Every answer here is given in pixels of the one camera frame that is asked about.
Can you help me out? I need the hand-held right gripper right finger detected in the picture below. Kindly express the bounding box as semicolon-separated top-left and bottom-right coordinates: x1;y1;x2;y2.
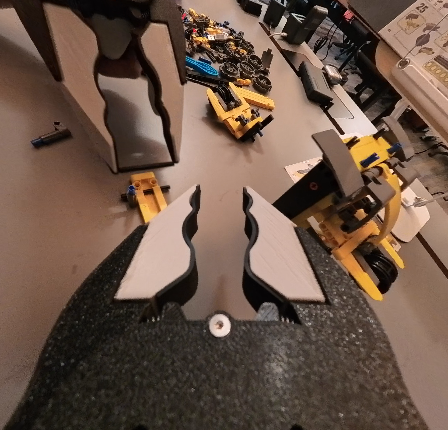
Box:
242;186;327;311

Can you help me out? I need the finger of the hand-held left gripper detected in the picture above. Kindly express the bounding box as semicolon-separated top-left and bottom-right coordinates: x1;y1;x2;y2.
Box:
43;2;119;174
139;21;186;167

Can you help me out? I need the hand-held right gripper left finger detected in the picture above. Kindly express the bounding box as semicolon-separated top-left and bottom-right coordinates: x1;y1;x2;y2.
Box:
114;184;203;309

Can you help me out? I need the grey connector with blue pin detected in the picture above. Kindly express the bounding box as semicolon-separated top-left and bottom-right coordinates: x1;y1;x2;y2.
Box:
31;121;72;147

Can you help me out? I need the yellow toy frame piece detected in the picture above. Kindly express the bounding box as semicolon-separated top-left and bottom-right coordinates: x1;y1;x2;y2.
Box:
121;172;171;224

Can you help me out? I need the pile of toy building parts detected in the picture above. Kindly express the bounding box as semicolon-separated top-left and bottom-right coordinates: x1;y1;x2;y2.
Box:
178;5;273;92

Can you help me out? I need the cyan plastic separator tool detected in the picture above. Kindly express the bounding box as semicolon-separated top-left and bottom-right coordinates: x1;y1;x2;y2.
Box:
185;55;220;77

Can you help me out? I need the small yellow toy assembly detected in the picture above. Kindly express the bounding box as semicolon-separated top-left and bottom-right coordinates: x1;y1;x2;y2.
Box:
206;83;274;143

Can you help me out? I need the black block with yellow beams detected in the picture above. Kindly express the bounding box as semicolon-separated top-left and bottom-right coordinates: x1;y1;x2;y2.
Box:
271;129;420;302

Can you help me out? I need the long yellow toy panel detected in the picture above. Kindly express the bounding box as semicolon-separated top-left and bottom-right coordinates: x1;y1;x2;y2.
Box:
240;88;276;112

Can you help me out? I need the instruction leaflet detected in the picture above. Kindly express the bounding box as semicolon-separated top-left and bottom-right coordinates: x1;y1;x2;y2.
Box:
284;158;324;182

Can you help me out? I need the black charging case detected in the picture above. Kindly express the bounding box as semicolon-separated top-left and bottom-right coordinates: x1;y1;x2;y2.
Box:
263;0;288;28
283;5;329;45

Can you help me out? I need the black power adapter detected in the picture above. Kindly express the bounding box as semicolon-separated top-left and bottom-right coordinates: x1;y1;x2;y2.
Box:
299;61;333;103

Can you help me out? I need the instruction booklet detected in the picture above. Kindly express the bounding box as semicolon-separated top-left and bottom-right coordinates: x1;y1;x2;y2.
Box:
378;0;448;87

